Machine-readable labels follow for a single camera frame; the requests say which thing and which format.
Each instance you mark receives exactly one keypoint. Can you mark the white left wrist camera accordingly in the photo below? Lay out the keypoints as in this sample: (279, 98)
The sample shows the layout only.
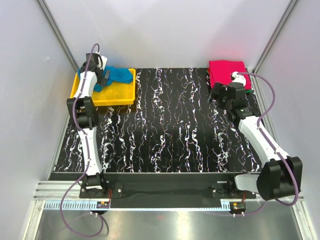
(102, 61)

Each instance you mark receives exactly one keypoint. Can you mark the folded pink t shirt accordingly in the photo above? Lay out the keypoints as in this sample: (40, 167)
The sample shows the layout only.
(220, 71)

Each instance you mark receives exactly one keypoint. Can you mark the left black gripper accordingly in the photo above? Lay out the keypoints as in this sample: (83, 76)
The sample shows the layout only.
(102, 80)

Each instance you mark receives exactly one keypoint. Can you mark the slotted cable duct rail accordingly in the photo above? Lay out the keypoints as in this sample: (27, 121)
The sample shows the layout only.
(72, 205)

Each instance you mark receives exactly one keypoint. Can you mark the blue t shirt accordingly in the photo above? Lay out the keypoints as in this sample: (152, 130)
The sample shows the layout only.
(117, 75)

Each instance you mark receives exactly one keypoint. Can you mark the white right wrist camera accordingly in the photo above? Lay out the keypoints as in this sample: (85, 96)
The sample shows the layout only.
(238, 78)

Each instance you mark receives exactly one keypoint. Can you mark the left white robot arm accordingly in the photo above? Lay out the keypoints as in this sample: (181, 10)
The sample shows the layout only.
(84, 116)

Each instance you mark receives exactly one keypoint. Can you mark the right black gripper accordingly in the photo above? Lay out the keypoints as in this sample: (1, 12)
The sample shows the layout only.
(218, 89)

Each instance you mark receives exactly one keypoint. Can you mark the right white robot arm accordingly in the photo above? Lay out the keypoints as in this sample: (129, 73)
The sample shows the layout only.
(281, 174)

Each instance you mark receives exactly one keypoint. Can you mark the yellow plastic tray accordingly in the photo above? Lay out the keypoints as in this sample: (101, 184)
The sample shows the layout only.
(115, 95)

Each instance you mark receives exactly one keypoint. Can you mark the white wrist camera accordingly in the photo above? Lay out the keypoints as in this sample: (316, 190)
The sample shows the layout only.
(238, 78)
(102, 61)

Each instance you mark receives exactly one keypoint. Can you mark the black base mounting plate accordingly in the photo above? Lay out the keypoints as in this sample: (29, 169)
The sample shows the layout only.
(165, 191)

